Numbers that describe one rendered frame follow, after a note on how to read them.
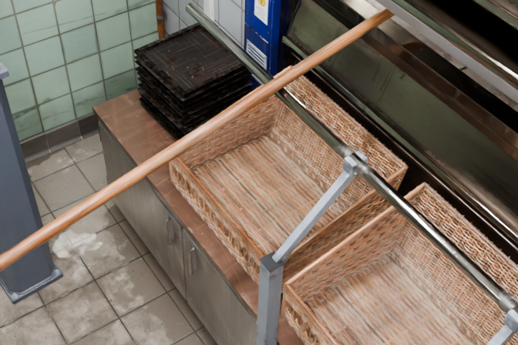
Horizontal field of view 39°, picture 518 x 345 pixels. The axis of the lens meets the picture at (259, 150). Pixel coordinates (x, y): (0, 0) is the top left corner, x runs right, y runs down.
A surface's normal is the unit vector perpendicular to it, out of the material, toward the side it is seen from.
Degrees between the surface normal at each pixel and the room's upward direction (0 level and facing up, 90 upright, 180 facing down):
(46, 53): 90
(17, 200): 90
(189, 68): 0
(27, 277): 90
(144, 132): 0
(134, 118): 0
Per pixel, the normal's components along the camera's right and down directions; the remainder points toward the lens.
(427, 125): -0.76, 0.12
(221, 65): 0.03, -0.70
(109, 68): 0.57, 0.59
